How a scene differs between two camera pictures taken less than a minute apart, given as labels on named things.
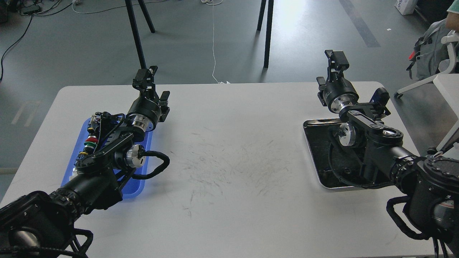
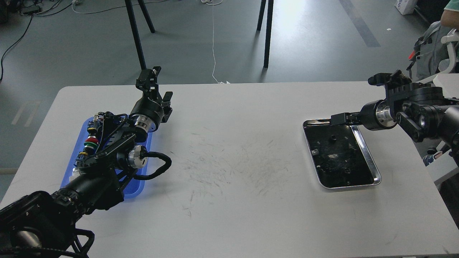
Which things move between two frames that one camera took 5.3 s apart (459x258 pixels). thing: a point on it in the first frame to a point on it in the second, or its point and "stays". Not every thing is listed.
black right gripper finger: (338, 63) to (350, 118)
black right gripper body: (338, 94) to (378, 115)
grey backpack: (430, 51) stays
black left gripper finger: (143, 81) stays
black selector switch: (109, 122) stays
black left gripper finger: (163, 100) stays
